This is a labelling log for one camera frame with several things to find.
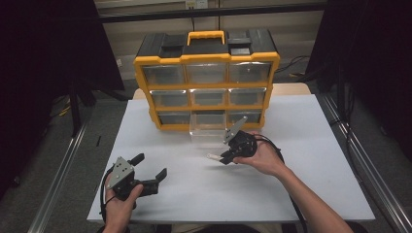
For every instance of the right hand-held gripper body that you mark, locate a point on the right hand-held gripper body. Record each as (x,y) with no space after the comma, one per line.
(241,142)

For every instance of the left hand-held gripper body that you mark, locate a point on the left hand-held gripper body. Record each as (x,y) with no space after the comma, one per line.
(124,181)

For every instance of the small white stick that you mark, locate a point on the small white stick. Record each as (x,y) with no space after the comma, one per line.
(213,156)

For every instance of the clear plastic drawer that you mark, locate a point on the clear plastic drawer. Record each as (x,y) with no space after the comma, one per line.
(207,127)

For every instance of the yellow black drawer organizer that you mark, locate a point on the yellow black drawer organizer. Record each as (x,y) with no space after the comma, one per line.
(207,51)

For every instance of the person's right hand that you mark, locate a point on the person's right hand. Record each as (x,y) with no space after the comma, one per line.
(265,158)

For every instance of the person's left hand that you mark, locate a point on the person's left hand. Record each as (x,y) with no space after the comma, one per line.
(120,210)

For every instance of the white table sheet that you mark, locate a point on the white table sheet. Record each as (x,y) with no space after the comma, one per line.
(226,194)

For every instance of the small black floor object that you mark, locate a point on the small black floor object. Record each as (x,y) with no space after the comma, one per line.
(98,141)

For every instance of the wooden table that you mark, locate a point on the wooden table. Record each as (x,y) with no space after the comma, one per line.
(291,88)

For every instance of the black metal stand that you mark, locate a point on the black metal stand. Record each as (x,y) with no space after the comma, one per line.
(75,106)

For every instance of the grid of clear drawers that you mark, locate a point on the grid of clear drawers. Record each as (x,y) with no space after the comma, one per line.
(168,75)

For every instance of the black horizontal bar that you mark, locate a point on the black horizontal bar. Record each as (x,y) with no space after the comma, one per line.
(259,10)

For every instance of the black curtain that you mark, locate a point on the black curtain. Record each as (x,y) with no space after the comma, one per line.
(375,58)
(39,64)

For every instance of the aluminium floor rail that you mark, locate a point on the aluminium floor rail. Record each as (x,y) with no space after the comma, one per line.
(366,168)
(55,187)

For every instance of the white wall socket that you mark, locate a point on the white wall socket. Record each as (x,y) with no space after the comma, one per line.
(196,3)

